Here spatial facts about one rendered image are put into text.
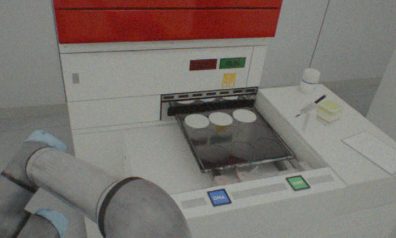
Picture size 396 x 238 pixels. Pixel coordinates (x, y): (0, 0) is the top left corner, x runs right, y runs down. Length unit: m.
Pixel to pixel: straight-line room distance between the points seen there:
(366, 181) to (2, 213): 1.00
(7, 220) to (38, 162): 0.13
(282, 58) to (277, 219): 2.55
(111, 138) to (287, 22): 2.30
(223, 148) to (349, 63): 2.95
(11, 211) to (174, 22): 0.80
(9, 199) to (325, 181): 0.87
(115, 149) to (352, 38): 2.96
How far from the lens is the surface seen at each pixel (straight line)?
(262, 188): 1.05
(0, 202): 0.73
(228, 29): 1.31
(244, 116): 1.45
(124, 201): 0.44
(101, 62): 1.30
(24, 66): 2.96
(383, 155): 1.36
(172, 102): 1.42
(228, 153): 1.23
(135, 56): 1.30
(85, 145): 1.49
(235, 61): 1.43
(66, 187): 0.56
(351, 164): 1.25
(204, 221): 0.96
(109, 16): 1.19
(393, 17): 4.17
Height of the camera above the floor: 1.67
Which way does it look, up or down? 33 degrees down
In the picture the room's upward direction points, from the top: 6 degrees clockwise
